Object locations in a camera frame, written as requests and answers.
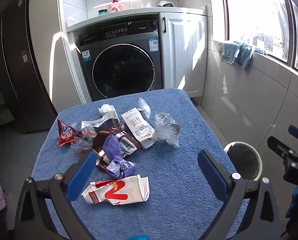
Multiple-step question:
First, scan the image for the purple plastic wrapper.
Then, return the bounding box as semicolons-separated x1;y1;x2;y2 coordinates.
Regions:
102;134;136;179

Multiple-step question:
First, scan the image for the white cabinet door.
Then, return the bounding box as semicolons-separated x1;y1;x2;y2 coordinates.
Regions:
160;11;208;98

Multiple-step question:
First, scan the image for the small clear plastic bag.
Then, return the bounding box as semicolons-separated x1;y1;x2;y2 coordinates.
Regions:
138;97;151;119

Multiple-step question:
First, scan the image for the white red paper bag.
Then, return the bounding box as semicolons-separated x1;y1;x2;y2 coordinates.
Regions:
81;174;149;206

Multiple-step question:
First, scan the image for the dark grey washing machine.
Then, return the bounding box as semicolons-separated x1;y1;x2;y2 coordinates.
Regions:
79;20;164;102

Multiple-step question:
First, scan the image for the red triangular snack packet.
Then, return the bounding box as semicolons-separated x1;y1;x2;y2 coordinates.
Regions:
57;119;82;147

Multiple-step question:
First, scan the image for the white grey plastic bag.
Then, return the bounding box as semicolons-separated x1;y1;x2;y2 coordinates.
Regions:
154;112;181;148

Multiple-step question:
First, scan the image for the blue terry towel mat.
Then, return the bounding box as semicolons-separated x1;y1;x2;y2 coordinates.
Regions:
31;88;250;240

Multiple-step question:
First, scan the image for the clear plastic wrapper red print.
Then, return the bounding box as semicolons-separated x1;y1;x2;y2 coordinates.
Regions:
70;125;98;157

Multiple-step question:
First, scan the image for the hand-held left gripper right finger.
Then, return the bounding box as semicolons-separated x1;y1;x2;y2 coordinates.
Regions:
198;149;282;240

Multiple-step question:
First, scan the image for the white printed paper packet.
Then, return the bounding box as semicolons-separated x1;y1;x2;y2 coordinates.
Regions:
121;107;156;150

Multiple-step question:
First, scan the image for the dark refrigerator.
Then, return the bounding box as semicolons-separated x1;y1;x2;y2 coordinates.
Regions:
0;0;58;134

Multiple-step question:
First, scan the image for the white trash bin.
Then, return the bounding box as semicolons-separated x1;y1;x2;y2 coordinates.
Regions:
223;141;263;182

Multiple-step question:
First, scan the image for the person's right hand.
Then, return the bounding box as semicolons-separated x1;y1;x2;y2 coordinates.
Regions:
285;186;298;218

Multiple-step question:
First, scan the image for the pink detergent bottle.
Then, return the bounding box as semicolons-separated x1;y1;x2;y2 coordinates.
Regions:
109;1;125;13

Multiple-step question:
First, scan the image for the brown wrapper with barcode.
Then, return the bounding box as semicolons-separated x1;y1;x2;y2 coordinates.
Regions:
92;125;142;173

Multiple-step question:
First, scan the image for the window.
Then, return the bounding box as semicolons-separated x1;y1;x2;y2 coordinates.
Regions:
220;0;298;78

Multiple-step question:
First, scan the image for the blue towel on sill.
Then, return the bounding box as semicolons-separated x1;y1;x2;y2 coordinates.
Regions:
220;41;255;70

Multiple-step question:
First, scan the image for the white countertop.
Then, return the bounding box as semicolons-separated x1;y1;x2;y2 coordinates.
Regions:
65;6;206;33

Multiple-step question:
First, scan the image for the crumpled white tissue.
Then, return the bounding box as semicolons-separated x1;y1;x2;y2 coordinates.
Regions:
98;104;117;117

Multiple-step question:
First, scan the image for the white printed wrapper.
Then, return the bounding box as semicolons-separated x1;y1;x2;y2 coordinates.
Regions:
81;111;121;131

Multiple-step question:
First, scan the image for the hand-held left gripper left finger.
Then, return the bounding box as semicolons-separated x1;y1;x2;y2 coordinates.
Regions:
14;150;98;240

